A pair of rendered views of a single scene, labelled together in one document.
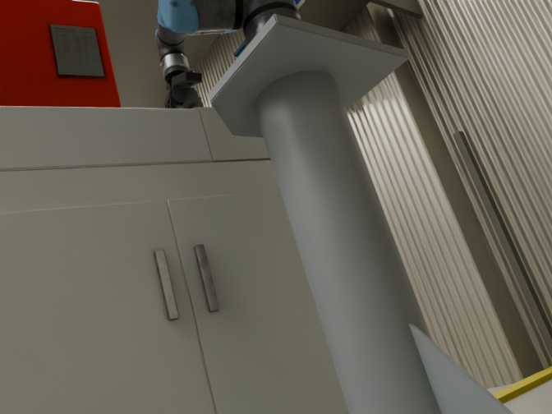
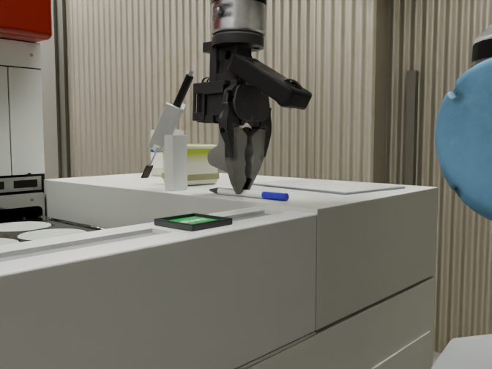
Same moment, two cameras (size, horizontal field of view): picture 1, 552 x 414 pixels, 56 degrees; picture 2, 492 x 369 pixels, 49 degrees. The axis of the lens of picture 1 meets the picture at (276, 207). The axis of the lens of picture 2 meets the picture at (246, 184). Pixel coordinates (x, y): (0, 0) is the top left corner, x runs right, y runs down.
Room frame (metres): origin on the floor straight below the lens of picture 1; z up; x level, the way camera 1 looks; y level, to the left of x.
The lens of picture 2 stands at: (0.51, 0.36, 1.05)
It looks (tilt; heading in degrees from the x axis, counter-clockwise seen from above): 5 degrees down; 344
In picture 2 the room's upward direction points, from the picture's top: straight up
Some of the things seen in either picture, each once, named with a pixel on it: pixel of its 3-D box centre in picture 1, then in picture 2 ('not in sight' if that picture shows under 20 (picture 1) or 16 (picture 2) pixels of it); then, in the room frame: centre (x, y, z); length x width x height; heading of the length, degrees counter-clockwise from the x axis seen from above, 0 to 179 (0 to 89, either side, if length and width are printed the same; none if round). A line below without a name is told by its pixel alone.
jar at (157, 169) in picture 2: not in sight; (168, 152); (1.65, 0.20, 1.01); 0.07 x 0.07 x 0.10
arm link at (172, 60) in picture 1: (174, 68); (236, 23); (1.24, 0.16, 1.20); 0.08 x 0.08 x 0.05
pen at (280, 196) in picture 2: not in sight; (246, 193); (1.22, 0.15, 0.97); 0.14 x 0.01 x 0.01; 33
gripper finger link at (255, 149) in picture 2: not in sight; (241, 159); (1.25, 0.15, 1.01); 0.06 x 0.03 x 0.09; 32
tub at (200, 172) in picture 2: not in sight; (189, 164); (1.44, 0.19, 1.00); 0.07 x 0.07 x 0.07; 24
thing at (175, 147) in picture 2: not in sight; (168, 146); (1.35, 0.24, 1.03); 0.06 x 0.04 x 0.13; 33
